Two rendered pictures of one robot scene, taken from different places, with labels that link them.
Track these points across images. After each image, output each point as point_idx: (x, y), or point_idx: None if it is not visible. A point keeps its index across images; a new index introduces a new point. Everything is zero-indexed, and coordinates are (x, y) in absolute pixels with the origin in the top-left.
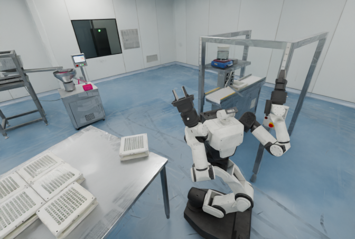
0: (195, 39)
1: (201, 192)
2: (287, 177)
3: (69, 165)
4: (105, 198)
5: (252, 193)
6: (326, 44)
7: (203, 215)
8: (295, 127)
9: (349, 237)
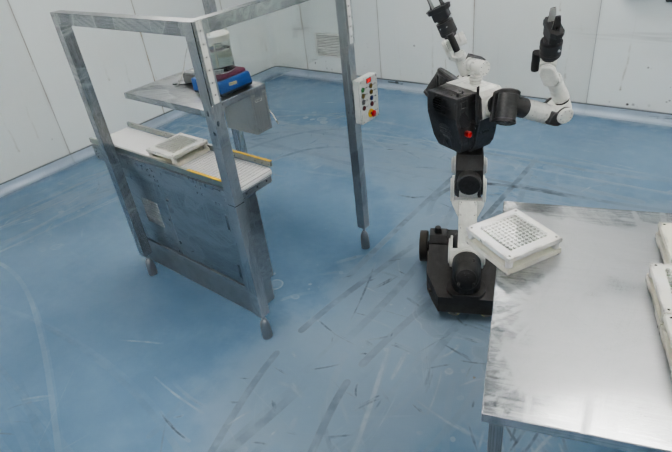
0: None
1: (465, 256)
2: (345, 213)
3: (661, 295)
4: (640, 235)
5: None
6: (16, 38)
7: (484, 276)
8: None
9: (420, 184)
